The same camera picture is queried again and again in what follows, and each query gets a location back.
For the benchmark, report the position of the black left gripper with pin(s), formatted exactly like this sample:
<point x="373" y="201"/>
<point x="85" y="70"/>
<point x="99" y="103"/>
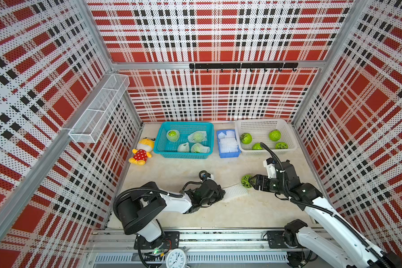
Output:
<point x="219" y="196"/>

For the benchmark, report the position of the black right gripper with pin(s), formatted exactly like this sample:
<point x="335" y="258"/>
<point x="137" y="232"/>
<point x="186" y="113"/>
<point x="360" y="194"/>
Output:
<point x="260" y="180"/>

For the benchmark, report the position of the green custard apple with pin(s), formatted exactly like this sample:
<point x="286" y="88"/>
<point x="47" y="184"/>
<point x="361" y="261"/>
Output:
<point x="245" y="181"/>
<point x="275" y="135"/>
<point x="257" y="146"/>

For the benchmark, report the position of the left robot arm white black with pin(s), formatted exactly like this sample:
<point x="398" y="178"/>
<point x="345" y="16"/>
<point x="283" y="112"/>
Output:
<point x="138" y="208"/>

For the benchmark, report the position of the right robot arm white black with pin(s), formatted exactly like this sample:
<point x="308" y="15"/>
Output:
<point x="350" y="249"/>

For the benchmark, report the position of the dark-spotted custard apple front right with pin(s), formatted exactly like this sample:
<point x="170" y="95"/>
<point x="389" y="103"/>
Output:
<point x="281" y="146"/>

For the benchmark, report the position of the dark-spotted custard apple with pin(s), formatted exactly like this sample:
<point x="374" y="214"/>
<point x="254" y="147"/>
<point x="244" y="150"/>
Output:
<point x="281" y="146"/>
<point x="246" y="138"/>

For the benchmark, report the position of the sleeved custard apple front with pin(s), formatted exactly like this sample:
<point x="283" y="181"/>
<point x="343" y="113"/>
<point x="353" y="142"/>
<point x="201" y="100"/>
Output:
<point x="200" y="149"/>

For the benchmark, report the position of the sleeved custard apple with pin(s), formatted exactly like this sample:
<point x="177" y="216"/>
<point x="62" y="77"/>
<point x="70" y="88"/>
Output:
<point x="200" y="149"/>
<point x="198" y="137"/>
<point x="173" y="135"/>

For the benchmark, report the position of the stack of white foam nets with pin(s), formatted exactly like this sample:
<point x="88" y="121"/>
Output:
<point x="227" y="142"/>

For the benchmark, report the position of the sleeved custard apple right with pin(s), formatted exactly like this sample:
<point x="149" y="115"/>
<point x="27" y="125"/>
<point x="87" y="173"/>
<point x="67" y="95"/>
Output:
<point x="198" y="137"/>

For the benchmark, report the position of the dark-spotted custard apple front left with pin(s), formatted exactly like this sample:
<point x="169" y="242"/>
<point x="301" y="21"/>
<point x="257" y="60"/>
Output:
<point x="246" y="138"/>

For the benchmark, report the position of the sleeved custard apple left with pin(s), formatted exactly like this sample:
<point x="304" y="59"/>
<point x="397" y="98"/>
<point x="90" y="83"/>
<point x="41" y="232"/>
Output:
<point x="173" y="135"/>

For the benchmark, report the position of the blue plastic tray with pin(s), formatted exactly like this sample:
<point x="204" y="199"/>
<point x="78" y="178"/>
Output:
<point x="227" y="155"/>

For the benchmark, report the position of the white perforated plastic basket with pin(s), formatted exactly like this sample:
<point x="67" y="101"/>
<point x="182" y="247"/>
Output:
<point x="260" y="129"/>

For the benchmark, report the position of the teal plastic basket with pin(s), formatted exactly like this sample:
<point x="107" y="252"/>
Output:
<point x="185" y="140"/>

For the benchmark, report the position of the yellow red plush toy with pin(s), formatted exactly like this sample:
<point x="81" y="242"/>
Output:
<point x="142" y="152"/>

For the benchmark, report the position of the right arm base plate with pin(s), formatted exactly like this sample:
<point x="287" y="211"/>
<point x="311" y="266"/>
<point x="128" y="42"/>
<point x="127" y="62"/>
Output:
<point x="279" y="239"/>

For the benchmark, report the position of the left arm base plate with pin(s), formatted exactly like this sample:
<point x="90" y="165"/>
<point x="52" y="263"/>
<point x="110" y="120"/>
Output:
<point x="167" y="241"/>

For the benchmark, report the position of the black hook rail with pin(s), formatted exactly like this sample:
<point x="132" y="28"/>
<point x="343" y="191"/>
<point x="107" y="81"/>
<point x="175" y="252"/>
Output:
<point x="237" y="66"/>

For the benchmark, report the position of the wire mesh wall shelf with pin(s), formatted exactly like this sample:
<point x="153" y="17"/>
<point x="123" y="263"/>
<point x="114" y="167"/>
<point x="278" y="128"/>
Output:
<point x="91" y="124"/>

